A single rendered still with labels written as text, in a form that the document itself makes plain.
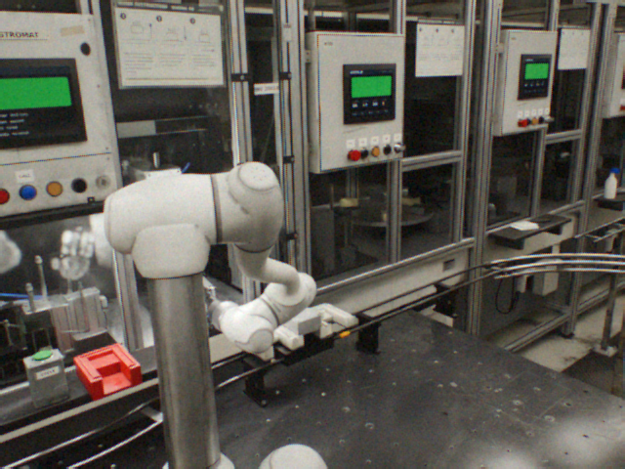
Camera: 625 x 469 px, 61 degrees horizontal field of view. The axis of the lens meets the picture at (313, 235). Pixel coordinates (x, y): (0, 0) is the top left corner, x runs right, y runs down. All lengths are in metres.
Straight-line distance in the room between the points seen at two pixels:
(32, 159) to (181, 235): 0.61
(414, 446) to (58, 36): 1.40
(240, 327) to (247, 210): 0.55
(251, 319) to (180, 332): 0.47
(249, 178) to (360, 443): 0.92
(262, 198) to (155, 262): 0.21
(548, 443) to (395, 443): 0.42
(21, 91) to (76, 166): 0.21
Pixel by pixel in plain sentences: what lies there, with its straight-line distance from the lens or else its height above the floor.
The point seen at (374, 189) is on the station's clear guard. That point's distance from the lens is 2.11.
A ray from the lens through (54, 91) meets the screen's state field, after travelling 1.45.
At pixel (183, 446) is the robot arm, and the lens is 1.08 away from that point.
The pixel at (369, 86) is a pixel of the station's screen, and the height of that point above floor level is 1.63.
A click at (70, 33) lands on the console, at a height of 1.79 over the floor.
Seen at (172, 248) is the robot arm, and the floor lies 1.40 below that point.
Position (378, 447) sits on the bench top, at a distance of 1.61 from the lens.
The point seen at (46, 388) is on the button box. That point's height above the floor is 0.96.
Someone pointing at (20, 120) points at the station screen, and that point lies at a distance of 1.44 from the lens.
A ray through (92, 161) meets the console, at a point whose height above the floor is 1.48.
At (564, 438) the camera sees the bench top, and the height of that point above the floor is 0.68.
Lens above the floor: 1.68
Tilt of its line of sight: 17 degrees down
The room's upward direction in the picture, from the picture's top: 2 degrees counter-clockwise
